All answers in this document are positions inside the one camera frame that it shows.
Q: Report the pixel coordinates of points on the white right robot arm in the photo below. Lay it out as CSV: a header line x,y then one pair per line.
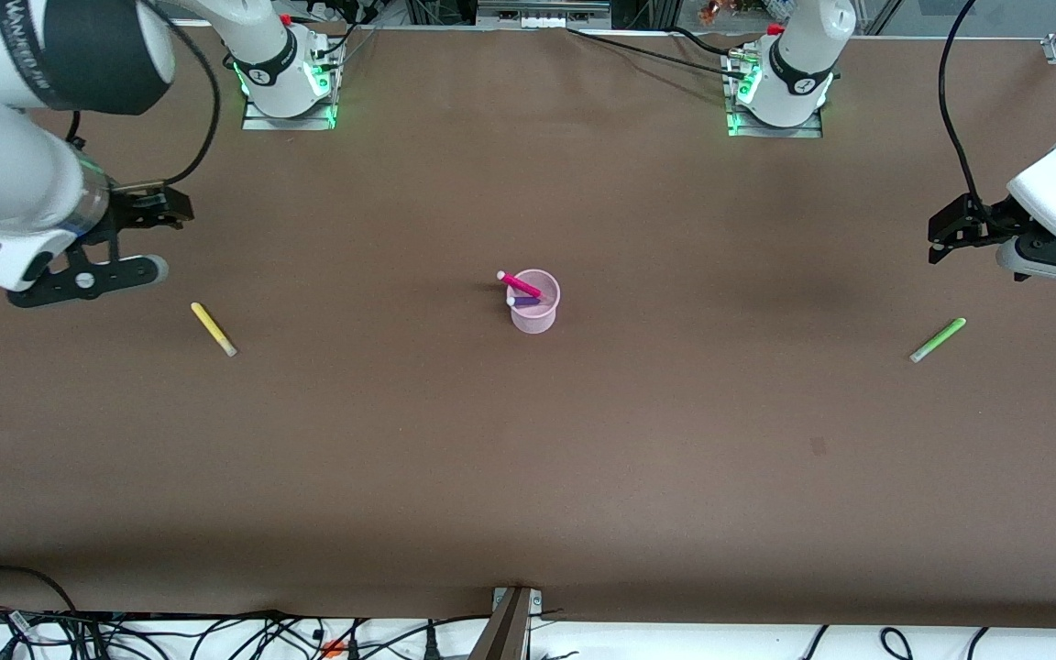
x,y
5,174

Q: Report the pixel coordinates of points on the yellow highlighter pen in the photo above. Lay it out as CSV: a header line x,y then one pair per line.
x,y
212,327

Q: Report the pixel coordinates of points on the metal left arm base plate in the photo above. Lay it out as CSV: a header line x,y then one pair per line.
x,y
775,131

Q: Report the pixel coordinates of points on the green highlighter pen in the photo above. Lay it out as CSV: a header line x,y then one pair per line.
x,y
939,339

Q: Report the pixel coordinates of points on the pink translucent pen holder cup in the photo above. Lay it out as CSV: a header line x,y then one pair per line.
x,y
534,316

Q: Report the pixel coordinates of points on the pink highlighter pen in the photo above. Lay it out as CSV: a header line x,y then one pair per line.
x,y
519,284

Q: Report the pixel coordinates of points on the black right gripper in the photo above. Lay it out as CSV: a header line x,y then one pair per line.
x,y
136,207

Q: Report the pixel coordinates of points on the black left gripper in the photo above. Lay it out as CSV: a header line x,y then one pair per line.
x,y
978,220

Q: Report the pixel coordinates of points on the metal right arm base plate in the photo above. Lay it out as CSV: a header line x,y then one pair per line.
x,y
290,122

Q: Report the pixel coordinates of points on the purple highlighter pen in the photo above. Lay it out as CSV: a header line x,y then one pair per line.
x,y
524,301

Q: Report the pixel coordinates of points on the metal table edge bracket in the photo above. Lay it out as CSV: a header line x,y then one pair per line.
x,y
517,598

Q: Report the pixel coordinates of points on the brown support beam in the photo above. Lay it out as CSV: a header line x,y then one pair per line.
x,y
502,637

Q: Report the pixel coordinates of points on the black floor power plug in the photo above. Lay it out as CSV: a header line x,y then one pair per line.
x,y
430,642

